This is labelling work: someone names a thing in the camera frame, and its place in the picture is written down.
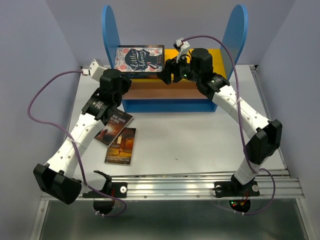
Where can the aluminium mounting rail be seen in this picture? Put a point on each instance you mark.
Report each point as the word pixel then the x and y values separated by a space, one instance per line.
pixel 203 187

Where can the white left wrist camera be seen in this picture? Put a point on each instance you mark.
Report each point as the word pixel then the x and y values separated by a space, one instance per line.
pixel 95 70

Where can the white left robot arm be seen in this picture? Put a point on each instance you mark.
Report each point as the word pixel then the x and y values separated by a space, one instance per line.
pixel 55 177

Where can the Little Women book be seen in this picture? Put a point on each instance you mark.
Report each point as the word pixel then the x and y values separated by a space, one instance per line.
pixel 136 59

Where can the A Tale of Two Cities book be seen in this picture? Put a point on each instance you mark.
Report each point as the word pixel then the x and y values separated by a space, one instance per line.
pixel 139 73

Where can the Three Days to See book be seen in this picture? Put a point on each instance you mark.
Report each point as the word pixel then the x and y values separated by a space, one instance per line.
pixel 117 122

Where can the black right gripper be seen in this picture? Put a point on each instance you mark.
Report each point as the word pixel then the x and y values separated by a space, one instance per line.
pixel 170 64

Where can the orange Leonard Tolane book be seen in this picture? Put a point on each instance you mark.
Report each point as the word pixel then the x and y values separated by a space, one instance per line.
pixel 121 150

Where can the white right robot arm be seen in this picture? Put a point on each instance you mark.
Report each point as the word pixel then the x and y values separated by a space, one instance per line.
pixel 264 134

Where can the Jane Eyre book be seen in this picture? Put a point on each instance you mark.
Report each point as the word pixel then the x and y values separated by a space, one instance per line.
pixel 153 77

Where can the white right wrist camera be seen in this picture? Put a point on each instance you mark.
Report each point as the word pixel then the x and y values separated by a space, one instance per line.
pixel 182 47

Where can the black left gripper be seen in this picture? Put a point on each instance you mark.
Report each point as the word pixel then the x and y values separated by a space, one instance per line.
pixel 127 83

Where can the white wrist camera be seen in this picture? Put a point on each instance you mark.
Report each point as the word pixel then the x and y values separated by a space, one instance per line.
pixel 95 70
pixel 182 47

